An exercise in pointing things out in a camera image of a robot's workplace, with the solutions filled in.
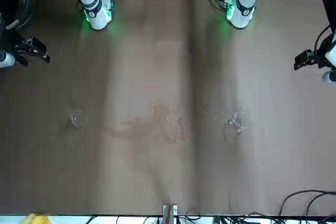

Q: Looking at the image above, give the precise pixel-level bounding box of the clear glass conical flask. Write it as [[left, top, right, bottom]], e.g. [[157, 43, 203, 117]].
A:
[[68, 108, 88, 128]]

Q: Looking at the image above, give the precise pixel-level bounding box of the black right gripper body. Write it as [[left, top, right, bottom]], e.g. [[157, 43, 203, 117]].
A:
[[15, 35, 50, 67]]

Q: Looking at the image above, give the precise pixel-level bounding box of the yellow object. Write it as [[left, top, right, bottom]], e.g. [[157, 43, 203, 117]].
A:
[[23, 213, 52, 224]]

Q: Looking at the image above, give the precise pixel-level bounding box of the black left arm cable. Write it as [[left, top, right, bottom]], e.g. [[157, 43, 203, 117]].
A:
[[314, 26, 336, 54]]

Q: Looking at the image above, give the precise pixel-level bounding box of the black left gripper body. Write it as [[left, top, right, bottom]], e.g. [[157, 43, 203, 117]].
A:
[[293, 49, 331, 70]]

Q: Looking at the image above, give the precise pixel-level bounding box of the black looping cable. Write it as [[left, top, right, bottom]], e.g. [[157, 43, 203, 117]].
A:
[[278, 189, 336, 216], [306, 193, 336, 216]]

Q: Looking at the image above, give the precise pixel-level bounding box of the aluminium camera post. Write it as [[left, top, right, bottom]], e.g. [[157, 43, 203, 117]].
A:
[[162, 204, 178, 224]]

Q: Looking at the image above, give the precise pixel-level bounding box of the clear glass beaker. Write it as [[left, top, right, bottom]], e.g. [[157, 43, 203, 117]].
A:
[[223, 112, 246, 145]]

